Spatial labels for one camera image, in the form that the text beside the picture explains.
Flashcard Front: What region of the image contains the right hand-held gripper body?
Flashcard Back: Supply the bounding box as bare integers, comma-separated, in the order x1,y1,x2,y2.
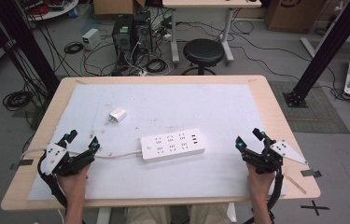
242,136,309,175

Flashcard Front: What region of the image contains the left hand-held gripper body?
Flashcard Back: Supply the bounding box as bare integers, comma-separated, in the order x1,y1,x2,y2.
37,139,95,179

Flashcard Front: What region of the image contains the white charger adapter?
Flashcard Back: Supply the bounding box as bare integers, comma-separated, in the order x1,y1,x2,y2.
108,106,128,124

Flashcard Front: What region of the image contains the white power strip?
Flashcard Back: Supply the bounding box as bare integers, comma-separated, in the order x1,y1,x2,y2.
139,128,207,162

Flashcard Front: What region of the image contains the person's right hand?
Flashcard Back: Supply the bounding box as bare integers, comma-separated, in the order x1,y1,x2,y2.
245,162,277,201

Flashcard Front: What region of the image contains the person's left hand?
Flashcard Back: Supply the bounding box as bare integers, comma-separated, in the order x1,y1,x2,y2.
56,163,91,201

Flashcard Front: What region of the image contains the thin wooden stick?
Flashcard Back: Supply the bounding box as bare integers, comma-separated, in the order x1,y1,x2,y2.
284,174,308,195

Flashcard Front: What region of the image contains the grey floor mat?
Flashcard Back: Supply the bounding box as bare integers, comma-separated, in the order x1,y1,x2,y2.
269,81,350,134

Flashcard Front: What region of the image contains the white table leg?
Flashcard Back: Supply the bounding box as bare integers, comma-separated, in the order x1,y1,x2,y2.
226,203,238,224
95,207,112,224

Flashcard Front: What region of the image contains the black tape cross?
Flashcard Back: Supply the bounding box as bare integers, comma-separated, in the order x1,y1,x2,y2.
300,200,331,217

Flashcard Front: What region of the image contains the black round stool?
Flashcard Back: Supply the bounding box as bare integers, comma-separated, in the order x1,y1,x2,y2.
181,37,226,77

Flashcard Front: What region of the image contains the white power supply box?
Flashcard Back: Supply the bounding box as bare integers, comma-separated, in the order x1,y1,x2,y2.
81,28,103,51

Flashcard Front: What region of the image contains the black computer tower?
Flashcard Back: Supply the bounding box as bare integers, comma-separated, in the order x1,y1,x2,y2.
133,9,154,54
112,14,134,64

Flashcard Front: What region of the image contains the cardboard box with black logo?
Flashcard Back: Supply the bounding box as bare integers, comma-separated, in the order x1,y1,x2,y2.
264,0,327,34

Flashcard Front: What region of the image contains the round white table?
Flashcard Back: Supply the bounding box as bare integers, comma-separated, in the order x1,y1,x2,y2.
22,0,79,22

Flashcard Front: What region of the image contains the plain cardboard box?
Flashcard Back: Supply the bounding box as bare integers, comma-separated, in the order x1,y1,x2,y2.
92,0,147,16

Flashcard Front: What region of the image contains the white desk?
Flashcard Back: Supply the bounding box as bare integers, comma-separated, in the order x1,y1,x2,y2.
161,0,262,65

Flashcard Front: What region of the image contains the white power strip cable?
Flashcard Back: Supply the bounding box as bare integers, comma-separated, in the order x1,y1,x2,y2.
20,146,143,161

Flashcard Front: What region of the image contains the black cable coil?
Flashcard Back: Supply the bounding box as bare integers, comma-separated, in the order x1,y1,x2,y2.
146,58,168,75
63,41,85,55
2,91,34,112

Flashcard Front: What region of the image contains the black metal post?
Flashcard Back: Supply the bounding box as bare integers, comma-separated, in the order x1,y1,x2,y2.
283,0,350,108
0,0,61,94

